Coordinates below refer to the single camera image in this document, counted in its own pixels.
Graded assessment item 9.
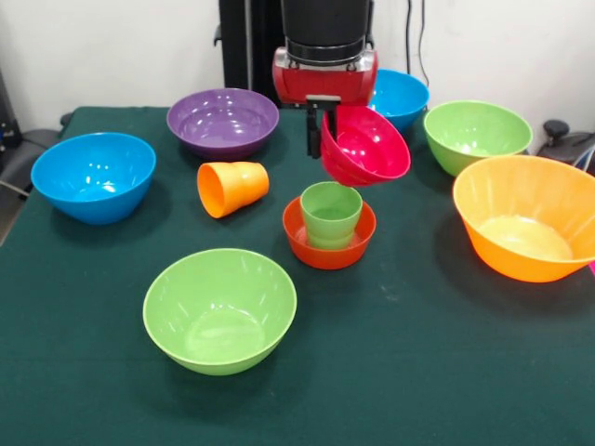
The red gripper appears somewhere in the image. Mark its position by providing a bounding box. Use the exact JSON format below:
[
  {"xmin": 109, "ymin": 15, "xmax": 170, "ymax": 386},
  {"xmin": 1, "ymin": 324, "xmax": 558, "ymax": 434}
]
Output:
[{"xmin": 271, "ymin": 46, "xmax": 379, "ymax": 161}]

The pink plastic bowl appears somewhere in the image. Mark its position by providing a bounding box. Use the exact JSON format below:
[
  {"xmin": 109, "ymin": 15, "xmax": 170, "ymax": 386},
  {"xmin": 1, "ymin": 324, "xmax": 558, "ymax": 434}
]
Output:
[{"xmin": 320, "ymin": 105, "xmax": 412, "ymax": 188}]

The green plastic cup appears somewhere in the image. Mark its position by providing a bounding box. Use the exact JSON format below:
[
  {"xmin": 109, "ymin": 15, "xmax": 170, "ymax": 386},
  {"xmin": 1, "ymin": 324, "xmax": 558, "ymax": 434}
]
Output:
[{"xmin": 299, "ymin": 181, "xmax": 364, "ymax": 251}]

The blue plastic bowl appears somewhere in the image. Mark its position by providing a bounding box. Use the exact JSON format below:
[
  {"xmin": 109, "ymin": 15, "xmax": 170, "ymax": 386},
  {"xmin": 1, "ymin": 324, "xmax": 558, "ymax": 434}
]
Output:
[
  {"xmin": 369, "ymin": 68, "xmax": 430, "ymax": 133},
  {"xmin": 30, "ymin": 132, "xmax": 157, "ymax": 227}
]

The purple plastic bowl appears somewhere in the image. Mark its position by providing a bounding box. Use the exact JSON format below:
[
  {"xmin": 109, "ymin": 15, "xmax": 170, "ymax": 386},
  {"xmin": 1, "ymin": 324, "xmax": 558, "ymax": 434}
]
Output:
[{"xmin": 165, "ymin": 87, "xmax": 280, "ymax": 162}]

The orange plastic cup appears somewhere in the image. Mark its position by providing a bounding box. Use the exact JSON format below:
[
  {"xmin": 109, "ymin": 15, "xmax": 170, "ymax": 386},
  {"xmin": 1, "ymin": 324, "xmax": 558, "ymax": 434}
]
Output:
[{"xmin": 196, "ymin": 161, "xmax": 271, "ymax": 219}]

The red-orange plastic bowl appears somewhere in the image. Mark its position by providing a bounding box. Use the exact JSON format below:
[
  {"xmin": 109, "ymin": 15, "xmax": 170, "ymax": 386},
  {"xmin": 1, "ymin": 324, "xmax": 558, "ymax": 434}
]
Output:
[{"xmin": 282, "ymin": 195, "xmax": 377, "ymax": 270}]

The green plastic bowl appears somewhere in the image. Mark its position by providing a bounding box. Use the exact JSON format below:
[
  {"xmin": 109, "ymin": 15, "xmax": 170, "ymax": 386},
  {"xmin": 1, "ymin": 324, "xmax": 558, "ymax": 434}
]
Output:
[
  {"xmin": 423, "ymin": 99, "xmax": 534, "ymax": 177},
  {"xmin": 142, "ymin": 248, "xmax": 298, "ymax": 376}
]

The large orange plastic bowl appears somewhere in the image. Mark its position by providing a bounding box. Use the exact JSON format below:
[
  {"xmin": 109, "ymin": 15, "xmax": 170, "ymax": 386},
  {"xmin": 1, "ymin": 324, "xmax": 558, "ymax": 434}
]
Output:
[{"xmin": 453, "ymin": 154, "xmax": 595, "ymax": 283}]

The dark grey chair base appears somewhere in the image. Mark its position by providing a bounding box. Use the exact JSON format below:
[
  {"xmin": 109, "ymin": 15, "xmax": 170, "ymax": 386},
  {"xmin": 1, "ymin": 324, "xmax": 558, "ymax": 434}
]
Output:
[
  {"xmin": 0, "ymin": 127, "xmax": 61, "ymax": 196},
  {"xmin": 536, "ymin": 119, "xmax": 595, "ymax": 176}
]

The dark green table cloth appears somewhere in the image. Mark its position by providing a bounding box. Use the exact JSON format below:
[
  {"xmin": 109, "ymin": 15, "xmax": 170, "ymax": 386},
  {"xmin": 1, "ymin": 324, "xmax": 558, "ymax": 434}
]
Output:
[{"xmin": 0, "ymin": 106, "xmax": 595, "ymax": 446}]

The black wall cable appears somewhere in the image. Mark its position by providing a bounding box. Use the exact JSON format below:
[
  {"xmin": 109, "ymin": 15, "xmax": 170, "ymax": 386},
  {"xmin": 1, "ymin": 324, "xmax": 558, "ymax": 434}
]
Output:
[
  {"xmin": 417, "ymin": 0, "xmax": 431, "ymax": 89},
  {"xmin": 404, "ymin": 0, "xmax": 416, "ymax": 75}
]

